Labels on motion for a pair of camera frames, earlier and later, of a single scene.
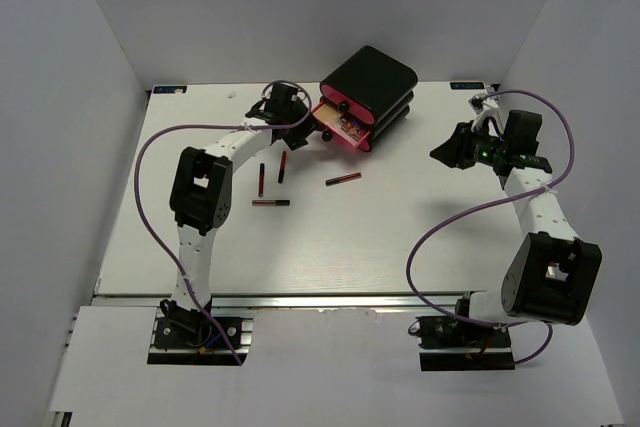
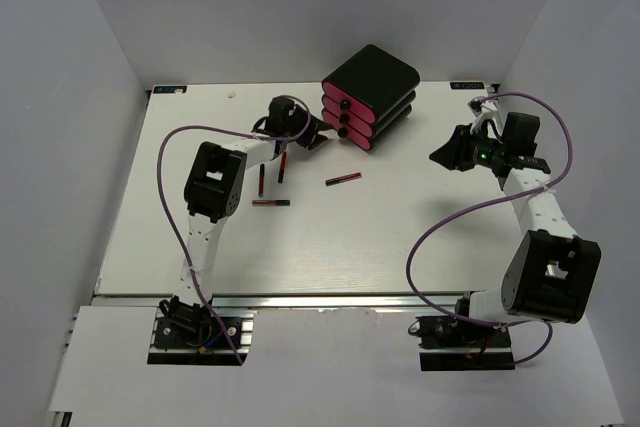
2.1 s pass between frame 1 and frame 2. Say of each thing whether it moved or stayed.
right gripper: stayed
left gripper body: moved
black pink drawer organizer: stayed
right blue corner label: stayed
